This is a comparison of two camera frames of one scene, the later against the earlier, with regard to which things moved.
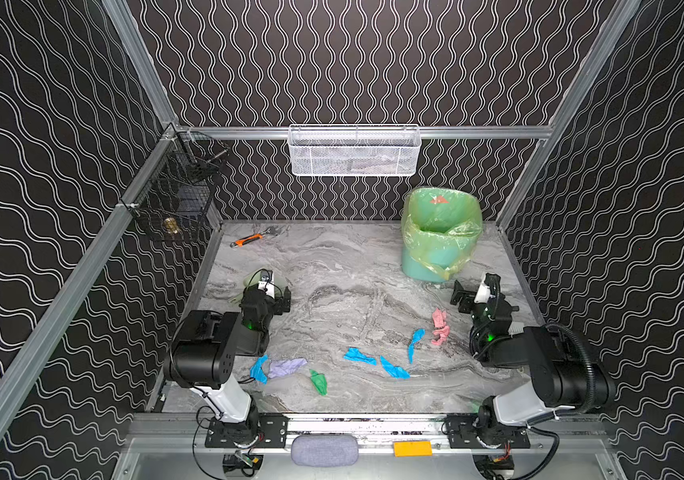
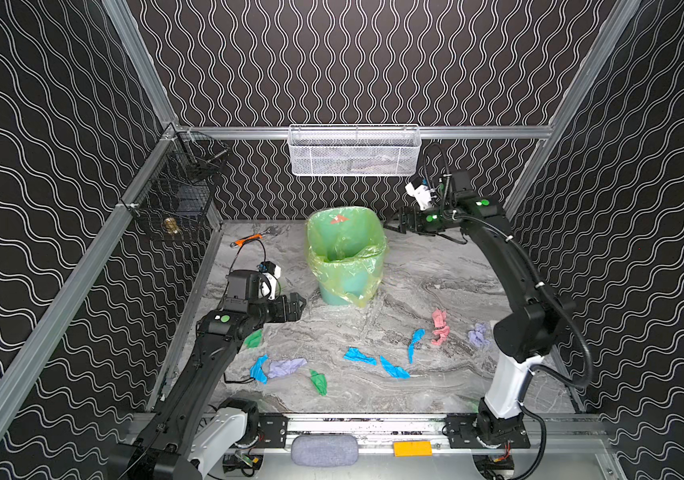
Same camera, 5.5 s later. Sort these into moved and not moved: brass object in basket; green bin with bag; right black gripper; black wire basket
Moved: green bin with bag; right black gripper
Not moved: brass object in basket; black wire basket
